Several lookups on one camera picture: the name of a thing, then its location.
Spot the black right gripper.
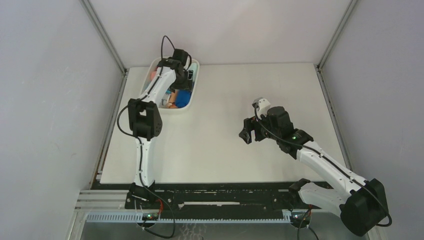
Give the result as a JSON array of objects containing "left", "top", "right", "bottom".
[{"left": 240, "top": 110, "right": 281, "bottom": 144}]

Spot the blue microfiber towel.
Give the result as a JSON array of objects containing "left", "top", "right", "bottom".
[{"left": 175, "top": 90, "right": 192, "bottom": 108}]

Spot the orange towel with blue dots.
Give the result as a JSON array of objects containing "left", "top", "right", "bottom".
[{"left": 166, "top": 91, "right": 178, "bottom": 109}]

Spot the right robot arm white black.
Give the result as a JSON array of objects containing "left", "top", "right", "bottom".
[{"left": 239, "top": 98, "right": 393, "bottom": 237}]

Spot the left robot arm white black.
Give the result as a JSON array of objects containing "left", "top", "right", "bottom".
[{"left": 128, "top": 48, "right": 193, "bottom": 209}]

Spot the mint green rolled towel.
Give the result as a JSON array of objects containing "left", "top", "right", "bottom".
[{"left": 188, "top": 62, "right": 199, "bottom": 83}]

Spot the white plastic tray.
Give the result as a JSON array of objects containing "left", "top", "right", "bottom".
[{"left": 139, "top": 57, "right": 200, "bottom": 115}]

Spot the white printed rolled towel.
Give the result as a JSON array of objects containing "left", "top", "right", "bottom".
[{"left": 158, "top": 91, "right": 171, "bottom": 109}]

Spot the pink rolled towel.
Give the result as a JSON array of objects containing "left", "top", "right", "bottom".
[{"left": 150, "top": 71, "right": 158, "bottom": 82}]

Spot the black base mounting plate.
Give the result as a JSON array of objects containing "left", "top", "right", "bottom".
[{"left": 124, "top": 181, "right": 308, "bottom": 219}]

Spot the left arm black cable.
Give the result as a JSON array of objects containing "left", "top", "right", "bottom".
[{"left": 116, "top": 35, "right": 193, "bottom": 239}]

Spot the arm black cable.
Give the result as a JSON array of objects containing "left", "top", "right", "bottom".
[
  {"left": 253, "top": 105, "right": 393, "bottom": 228},
  {"left": 116, "top": 35, "right": 193, "bottom": 239}
]

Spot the right circuit board with wires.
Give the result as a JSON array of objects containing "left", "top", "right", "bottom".
[{"left": 290, "top": 204, "right": 319, "bottom": 240}]

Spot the circuit board with wires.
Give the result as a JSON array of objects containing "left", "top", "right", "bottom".
[
  {"left": 136, "top": 198, "right": 177, "bottom": 240},
  {"left": 290, "top": 204, "right": 319, "bottom": 240}
]

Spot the right aluminium frame post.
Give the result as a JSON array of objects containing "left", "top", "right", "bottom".
[{"left": 316, "top": 0, "right": 360, "bottom": 72}]

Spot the aluminium frame post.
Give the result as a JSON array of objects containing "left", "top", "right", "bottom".
[
  {"left": 316, "top": 0, "right": 360, "bottom": 72},
  {"left": 79, "top": 0, "right": 127, "bottom": 75}
]

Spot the left aluminium frame post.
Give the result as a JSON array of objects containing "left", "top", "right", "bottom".
[{"left": 79, "top": 0, "right": 127, "bottom": 75}]

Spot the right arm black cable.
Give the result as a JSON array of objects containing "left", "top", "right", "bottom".
[{"left": 253, "top": 105, "right": 393, "bottom": 228}]

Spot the left circuit board with wires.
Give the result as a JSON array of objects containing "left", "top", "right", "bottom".
[{"left": 136, "top": 198, "right": 177, "bottom": 240}]

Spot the white slotted cable duct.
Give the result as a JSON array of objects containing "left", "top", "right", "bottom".
[{"left": 85, "top": 211, "right": 292, "bottom": 224}]

